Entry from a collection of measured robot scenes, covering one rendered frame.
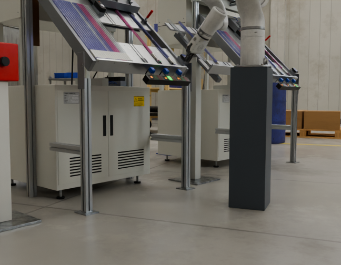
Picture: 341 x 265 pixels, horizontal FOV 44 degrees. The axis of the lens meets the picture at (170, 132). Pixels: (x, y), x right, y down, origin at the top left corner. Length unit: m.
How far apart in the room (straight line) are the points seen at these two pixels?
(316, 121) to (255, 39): 4.19
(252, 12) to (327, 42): 7.96
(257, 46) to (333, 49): 7.94
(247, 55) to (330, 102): 7.91
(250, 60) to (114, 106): 0.86
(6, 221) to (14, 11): 1.23
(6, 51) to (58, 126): 0.54
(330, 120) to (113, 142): 4.21
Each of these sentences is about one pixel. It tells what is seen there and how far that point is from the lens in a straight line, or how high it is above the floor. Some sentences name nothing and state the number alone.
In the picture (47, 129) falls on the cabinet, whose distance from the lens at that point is 2.34.
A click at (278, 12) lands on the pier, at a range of 10.00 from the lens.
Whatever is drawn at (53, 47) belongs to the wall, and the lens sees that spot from 12.64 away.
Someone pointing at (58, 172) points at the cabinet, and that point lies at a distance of 2.31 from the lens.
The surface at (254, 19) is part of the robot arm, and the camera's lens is 2.15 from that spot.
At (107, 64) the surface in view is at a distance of 2.08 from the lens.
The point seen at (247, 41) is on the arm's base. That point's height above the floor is 0.83.
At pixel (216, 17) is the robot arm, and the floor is 0.96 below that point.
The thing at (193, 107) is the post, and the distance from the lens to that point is 2.79.
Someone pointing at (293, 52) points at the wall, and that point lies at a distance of 10.09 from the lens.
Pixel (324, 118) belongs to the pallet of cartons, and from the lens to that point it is 6.24.
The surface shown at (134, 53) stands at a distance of 2.32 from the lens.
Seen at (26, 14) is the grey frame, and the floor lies 0.99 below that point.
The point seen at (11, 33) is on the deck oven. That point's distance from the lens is 8.10.
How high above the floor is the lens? 0.55
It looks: 5 degrees down
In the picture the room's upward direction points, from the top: straight up
